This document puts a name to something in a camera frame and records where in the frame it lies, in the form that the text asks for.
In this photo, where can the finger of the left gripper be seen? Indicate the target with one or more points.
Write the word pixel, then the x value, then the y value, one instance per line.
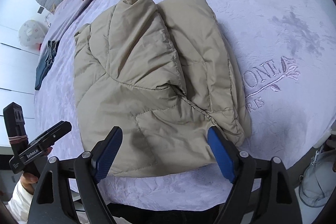
pixel 50 136

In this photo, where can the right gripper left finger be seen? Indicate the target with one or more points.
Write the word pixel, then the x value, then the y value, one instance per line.
pixel 52 201

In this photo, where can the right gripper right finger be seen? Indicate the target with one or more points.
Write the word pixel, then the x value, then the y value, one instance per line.
pixel 277 202

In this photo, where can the beige puffer jacket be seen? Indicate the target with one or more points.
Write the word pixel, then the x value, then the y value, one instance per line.
pixel 164 74

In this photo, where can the white sleeve forearm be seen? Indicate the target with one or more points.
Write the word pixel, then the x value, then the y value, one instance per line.
pixel 19 204

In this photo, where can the left hand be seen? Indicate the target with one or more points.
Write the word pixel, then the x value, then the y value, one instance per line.
pixel 27 180

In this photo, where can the grey bag on floor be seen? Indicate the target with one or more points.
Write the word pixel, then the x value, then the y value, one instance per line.
pixel 318 181

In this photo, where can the white wardrobe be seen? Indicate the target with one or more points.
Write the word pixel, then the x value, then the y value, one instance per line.
pixel 18 65

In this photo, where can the folded blue jeans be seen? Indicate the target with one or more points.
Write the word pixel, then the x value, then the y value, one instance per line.
pixel 46 62

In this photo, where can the purple bed blanket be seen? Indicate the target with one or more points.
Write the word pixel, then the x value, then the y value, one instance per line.
pixel 286 55

